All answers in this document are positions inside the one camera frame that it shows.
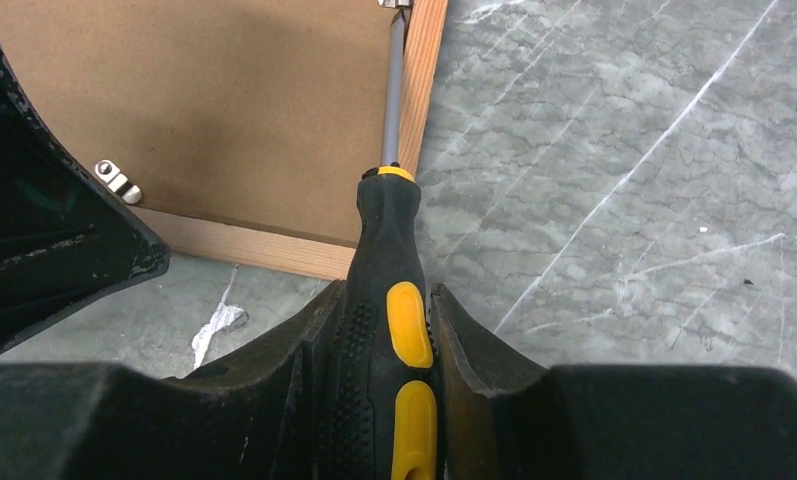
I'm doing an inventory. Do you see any brown frame backing board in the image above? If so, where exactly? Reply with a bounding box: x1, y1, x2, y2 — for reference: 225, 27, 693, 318
0, 1, 393, 246

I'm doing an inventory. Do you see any yellow black screwdriver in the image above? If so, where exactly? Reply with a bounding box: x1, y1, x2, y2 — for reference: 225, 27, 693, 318
316, 1, 441, 479

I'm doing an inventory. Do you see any blue photo frame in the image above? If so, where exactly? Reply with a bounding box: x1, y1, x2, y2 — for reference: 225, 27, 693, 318
0, 0, 451, 282

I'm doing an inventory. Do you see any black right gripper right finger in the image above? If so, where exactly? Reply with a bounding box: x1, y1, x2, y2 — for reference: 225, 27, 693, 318
431, 284, 797, 479

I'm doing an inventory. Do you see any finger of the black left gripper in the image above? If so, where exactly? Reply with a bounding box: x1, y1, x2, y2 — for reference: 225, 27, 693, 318
0, 44, 170, 354

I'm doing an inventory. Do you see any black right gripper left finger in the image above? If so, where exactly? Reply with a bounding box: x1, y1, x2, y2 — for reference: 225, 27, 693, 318
0, 281, 345, 479

